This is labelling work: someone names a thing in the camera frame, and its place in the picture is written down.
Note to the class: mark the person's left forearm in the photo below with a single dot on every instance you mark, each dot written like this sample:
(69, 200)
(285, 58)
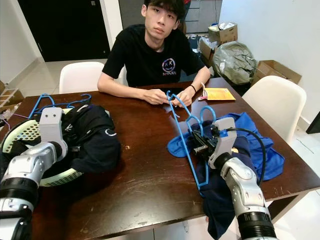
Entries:
(200, 80)

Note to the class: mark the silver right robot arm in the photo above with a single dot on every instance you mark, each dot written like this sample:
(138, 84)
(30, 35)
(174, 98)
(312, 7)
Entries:
(247, 190)

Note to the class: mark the person's right forearm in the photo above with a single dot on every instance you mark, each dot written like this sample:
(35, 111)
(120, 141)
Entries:
(120, 89)

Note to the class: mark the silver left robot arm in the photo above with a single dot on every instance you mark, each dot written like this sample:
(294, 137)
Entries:
(30, 170)

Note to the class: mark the person's left hand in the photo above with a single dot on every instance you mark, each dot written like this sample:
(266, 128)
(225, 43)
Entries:
(184, 97)

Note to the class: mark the person's right hand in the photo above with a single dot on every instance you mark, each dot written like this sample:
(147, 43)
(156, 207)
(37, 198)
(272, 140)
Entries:
(155, 97)

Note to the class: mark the royal blue shirt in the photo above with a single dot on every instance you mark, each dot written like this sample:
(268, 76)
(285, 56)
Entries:
(260, 150)

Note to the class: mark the olive green stuffed bag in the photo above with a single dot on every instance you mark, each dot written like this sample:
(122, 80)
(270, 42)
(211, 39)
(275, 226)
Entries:
(235, 62)

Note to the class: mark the open brown cardboard box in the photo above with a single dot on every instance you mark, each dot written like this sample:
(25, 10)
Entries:
(206, 49)

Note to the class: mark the large brown cardboard box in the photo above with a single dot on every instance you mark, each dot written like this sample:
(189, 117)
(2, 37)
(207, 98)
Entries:
(272, 70)

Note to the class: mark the person in black t-shirt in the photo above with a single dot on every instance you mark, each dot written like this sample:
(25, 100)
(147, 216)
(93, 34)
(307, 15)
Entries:
(147, 55)

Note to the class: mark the cardboard box with silver liner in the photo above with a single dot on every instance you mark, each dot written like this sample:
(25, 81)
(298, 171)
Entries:
(225, 36)

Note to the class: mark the grey kitchen cabinets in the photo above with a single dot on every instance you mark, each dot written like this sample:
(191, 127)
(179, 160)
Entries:
(202, 15)

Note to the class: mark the pale green laundry basket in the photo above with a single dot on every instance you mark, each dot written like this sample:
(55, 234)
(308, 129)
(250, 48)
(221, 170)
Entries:
(30, 131)

